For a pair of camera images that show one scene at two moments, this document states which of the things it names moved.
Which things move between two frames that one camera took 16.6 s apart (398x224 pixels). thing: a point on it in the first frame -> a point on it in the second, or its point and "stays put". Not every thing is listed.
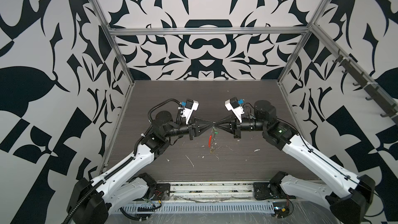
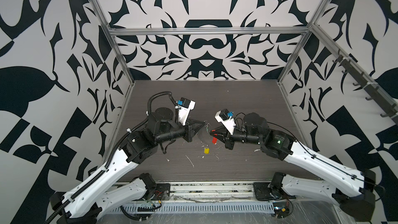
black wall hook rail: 390,108 stays put
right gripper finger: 228,130 -> 221,135
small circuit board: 281,209 stays put
